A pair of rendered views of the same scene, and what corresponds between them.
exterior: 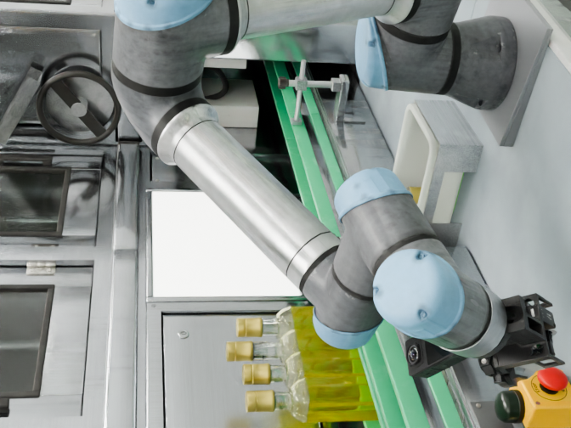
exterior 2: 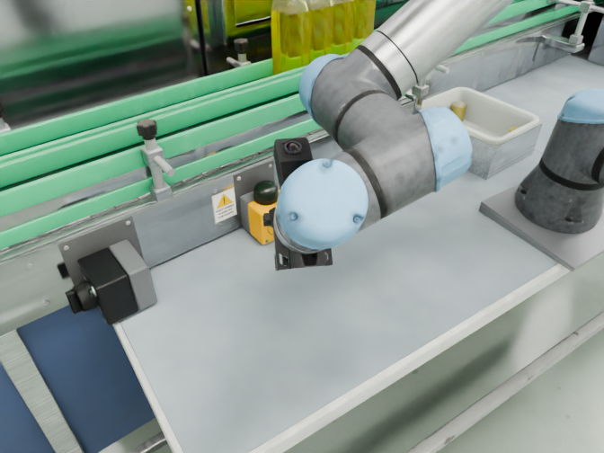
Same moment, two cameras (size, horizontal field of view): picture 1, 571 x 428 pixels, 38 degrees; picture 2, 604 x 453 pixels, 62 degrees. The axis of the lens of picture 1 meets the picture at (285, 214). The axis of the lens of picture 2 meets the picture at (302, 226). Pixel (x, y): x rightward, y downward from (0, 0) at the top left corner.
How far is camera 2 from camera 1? 0.39 m
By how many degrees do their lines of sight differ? 33
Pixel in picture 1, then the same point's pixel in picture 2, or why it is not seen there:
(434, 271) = (337, 235)
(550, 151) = (466, 248)
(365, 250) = (379, 145)
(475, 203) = not seen: hidden behind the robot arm
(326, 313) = (331, 75)
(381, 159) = (497, 75)
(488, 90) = (532, 202)
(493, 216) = not seen: hidden behind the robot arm
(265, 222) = (439, 11)
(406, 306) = (303, 200)
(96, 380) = not seen: outside the picture
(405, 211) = (414, 192)
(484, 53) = (568, 208)
